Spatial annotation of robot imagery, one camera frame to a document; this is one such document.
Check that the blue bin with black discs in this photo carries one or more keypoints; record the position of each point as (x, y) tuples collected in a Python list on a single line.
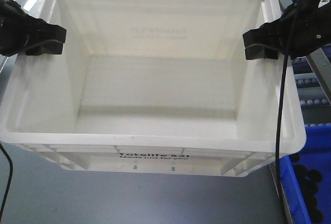
[(305, 178)]

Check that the white plastic tote bin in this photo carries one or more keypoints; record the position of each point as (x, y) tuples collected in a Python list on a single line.
[(148, 86)]

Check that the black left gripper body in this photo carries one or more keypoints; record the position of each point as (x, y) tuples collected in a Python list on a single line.
[(19, 31)]

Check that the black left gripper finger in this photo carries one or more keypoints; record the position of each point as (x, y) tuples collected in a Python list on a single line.
[(52, 33), (36, 47)]

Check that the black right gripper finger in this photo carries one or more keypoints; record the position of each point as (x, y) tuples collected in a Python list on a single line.
[(258, 37), (258, 52)]

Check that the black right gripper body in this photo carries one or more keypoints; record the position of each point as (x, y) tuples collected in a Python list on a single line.
[(302, 30)]

